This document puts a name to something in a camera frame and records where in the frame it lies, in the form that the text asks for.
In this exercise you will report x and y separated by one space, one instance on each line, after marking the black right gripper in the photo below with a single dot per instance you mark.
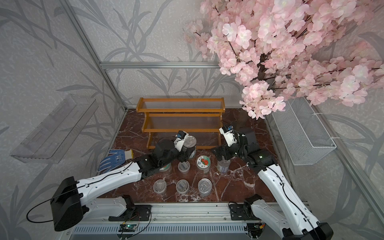
225 148

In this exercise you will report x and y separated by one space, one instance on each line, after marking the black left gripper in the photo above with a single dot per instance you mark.
183 156

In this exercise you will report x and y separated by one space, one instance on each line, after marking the small red label plastic cup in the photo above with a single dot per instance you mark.
184 167

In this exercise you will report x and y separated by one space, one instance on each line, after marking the tomato lid jar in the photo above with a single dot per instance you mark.
203 164
167 169

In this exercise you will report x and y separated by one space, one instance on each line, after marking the black label can bottom shelf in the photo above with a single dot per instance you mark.
189 147

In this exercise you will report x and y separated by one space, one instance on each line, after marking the small clear cup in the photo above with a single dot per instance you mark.
182 187
160 187

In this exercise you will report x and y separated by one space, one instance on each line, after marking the silver pull-tab can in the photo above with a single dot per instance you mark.
205 187

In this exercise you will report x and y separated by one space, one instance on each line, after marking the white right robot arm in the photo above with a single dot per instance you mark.
296 222

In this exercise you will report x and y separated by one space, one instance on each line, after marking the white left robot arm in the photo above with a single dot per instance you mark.
72 199

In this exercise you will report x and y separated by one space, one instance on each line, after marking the orange wooden three-tier shelf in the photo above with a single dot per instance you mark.
201 118

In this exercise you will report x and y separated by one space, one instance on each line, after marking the blue dotted work glove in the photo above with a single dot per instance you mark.
114 159

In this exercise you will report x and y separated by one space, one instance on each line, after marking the right circuit board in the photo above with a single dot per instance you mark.
254 230

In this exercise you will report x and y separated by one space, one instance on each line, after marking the left green circuit board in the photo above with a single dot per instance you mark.
128 227

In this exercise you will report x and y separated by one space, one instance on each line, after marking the pink cherry blossom crown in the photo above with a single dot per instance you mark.
268 47

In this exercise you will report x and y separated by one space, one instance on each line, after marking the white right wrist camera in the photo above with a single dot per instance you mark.
228 133

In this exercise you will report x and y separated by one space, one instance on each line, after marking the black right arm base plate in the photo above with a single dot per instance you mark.
239 212

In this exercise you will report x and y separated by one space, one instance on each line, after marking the aluminium front rail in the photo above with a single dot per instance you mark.
171 218

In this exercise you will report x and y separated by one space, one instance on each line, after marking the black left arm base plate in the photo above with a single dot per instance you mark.
133 212

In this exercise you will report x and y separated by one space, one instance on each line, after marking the white wire mesh basket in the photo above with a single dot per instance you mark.
306 139

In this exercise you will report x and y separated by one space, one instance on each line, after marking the clear acrylic wall shelf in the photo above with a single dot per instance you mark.
52 138

